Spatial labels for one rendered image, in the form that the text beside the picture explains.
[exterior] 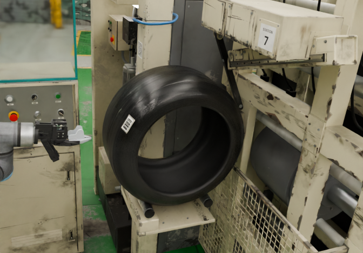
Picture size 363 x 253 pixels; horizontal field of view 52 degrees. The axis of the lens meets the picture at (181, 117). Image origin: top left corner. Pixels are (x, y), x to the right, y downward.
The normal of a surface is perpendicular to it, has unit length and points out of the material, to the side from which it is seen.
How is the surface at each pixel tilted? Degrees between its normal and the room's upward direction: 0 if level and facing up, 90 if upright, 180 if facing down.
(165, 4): 90
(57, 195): 90
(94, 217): 0
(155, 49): 90
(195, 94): 80
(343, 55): 72
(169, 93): 45
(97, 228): 0
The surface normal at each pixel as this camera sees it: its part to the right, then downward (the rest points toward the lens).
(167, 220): 0.07, -0.91
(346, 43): 0.36, 0.10
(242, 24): -0.93, 0.07
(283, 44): 0.36, 0.40
